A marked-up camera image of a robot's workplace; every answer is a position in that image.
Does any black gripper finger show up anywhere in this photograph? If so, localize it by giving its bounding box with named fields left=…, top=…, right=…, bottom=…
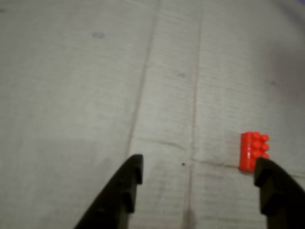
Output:
left=254, top=156, right=305, bottom=229
left=73, top=154, right=144, bottom=229

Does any red lego block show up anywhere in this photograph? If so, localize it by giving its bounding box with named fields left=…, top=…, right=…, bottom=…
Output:
left=239, top=131, right=271, bottom=176

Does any large flat cardboard sheet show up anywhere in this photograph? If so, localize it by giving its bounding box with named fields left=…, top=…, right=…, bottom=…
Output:
left=0, top=0, right=305, bottom=229

